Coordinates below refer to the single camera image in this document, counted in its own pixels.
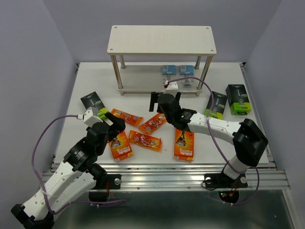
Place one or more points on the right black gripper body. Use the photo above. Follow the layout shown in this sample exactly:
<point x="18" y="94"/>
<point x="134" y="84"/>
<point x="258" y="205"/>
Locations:
<point x="169" y="118"/>

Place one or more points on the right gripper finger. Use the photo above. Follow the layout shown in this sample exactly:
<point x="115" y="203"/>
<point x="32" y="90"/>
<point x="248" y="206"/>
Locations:
<point x="177" y="97"/>
<point x="153" y="100"/>

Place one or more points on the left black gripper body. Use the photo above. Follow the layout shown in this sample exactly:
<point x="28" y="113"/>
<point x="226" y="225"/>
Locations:
<point x="101" y="149"/>

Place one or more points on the orange BIC razor bag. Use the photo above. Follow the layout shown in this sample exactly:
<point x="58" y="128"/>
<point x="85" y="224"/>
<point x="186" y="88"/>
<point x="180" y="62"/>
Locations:
<point x="145" y="141"/>
<point x="129" y="118"/>
<point x="153" y="124"/>

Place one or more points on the blue clear razor blister pack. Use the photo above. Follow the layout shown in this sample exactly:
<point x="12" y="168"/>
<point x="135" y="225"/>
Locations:
<point x="168" y="72"/>

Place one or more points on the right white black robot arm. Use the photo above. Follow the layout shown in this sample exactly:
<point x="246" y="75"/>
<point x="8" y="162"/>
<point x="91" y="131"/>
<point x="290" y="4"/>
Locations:
<point x="248" y="140"/>

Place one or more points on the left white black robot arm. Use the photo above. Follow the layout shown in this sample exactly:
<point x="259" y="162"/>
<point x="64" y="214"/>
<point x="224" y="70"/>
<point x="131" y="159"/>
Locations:
<point x="77" y="173"/>

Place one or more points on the white two-tier shelf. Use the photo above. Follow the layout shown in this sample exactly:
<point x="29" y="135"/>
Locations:
<point x="157" y="40"/>

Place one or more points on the left orange Gillette Fusion pack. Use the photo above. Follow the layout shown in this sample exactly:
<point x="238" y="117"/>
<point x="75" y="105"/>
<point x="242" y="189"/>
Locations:
<point x="120" y="147"/>

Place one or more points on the orange gillette fusion pack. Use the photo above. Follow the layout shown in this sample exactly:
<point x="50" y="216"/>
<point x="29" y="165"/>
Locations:
<point x="120" y="147"/>
<point x="183" y="146"/>

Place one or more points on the left black green razor box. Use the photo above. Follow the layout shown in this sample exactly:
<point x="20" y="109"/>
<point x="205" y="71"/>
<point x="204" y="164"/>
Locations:
<point x="94" y="101"/>

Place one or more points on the right orange Gillette Fusion pack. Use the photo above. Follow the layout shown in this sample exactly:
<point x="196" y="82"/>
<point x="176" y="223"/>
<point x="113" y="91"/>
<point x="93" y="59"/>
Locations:
<point x="183" y="146"/>

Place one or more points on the far right black green box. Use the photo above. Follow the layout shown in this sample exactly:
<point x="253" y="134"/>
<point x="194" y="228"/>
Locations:
<point x="238" y="100"/>

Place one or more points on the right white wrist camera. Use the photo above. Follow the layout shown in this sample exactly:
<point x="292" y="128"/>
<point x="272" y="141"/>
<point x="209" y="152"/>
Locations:
<point x="171" y="88"/>

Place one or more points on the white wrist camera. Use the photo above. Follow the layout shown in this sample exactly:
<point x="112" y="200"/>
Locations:
<point x="89" y="117"/>
<point x="171" y="88"/>

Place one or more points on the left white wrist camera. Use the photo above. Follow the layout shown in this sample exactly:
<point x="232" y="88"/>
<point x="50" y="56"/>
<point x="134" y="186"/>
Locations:
<point x="89" y="117"/>

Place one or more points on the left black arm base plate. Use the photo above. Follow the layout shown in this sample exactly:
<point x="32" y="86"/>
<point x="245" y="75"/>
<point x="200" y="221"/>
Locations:
<point x="108" y="182"/>

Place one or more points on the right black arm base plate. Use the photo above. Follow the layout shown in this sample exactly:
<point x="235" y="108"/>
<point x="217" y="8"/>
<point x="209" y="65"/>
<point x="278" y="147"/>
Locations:
<point x="214" y="181"/>

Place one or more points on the aluminium rail frame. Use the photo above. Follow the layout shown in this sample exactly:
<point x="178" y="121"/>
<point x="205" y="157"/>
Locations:
<point x="147" y="170"/>

